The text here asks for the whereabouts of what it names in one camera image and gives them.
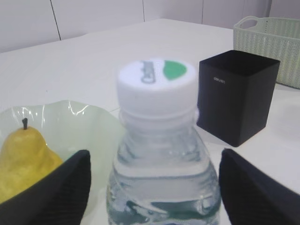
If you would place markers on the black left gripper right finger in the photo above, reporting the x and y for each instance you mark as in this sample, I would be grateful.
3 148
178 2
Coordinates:
251 197

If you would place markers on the green wavy glass plate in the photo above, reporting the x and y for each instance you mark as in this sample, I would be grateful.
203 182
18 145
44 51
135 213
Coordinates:
70 126

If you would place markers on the green woven plastic basket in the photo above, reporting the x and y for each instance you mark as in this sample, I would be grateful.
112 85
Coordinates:
276 38

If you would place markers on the yellow pear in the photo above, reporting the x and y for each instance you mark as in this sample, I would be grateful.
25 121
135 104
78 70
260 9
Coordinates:
25 159

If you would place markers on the black square pen holder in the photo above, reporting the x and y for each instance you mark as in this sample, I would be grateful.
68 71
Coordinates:
235 93

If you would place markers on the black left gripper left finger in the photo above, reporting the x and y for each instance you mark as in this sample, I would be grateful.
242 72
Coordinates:
60 198

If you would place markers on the clear water bottle green label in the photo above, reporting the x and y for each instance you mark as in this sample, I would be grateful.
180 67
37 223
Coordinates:
162 173

